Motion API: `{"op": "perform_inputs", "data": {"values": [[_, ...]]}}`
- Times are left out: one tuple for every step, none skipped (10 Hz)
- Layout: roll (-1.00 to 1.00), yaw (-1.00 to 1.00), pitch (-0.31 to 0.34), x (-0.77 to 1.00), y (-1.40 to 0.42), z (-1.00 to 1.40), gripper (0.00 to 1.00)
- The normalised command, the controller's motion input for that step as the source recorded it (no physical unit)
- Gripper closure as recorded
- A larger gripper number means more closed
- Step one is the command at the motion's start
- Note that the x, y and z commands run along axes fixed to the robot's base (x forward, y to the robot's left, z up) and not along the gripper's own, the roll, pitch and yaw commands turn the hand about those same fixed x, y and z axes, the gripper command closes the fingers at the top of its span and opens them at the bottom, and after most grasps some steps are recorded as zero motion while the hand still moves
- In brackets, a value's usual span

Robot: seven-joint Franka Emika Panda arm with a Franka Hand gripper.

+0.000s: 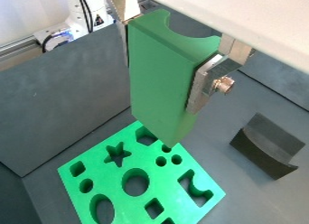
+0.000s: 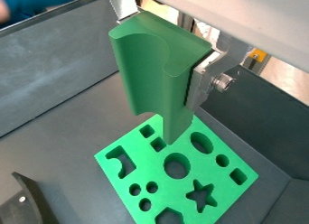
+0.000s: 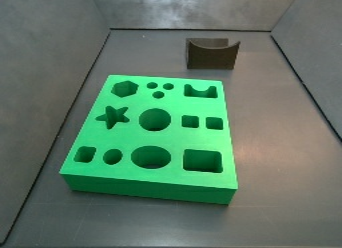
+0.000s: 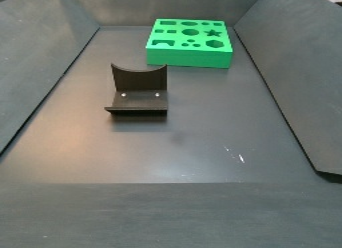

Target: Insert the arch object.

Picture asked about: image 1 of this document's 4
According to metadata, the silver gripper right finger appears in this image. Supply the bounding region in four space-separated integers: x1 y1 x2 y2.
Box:
186 34 253 114

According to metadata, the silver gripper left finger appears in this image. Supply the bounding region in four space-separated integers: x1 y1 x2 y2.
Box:
105 0 141 63

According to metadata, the green arch block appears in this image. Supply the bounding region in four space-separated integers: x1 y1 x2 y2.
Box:
128 9 219 147

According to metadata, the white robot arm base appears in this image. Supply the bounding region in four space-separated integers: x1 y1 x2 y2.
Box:
33 0 115 52

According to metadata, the black curved holder stand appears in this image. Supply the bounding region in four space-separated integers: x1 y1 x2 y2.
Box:
230 113 305 180

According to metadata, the green shape sorter board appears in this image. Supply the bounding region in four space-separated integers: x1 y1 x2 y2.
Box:
57 122 224 224

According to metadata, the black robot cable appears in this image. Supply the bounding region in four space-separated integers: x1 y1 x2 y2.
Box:
76 0 93 33

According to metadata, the aluminium frame rail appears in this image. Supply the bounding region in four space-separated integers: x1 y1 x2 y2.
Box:
0 35 41 60

